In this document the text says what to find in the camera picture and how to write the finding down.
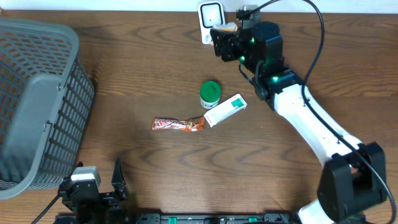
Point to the orange red candy wrapper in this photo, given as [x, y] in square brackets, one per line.
[189, 125]

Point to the grey plastic mesh basket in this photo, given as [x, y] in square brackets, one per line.
[46, 101]

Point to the orange snack packet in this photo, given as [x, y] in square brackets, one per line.
[226, 28]

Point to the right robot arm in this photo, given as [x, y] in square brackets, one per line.
[354, 174]

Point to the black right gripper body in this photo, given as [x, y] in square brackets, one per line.
[235, 48]

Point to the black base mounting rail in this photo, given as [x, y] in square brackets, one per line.
[189, 218]

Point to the white barcode scanner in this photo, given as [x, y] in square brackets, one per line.
[210, 13]

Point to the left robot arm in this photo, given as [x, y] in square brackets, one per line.
[111, 216]

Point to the green lid white jar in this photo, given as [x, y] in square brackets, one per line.
[210, 94]

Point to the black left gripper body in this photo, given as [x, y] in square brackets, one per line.
[107, 205]

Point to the white green Panadol box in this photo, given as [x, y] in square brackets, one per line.
[225, 110]

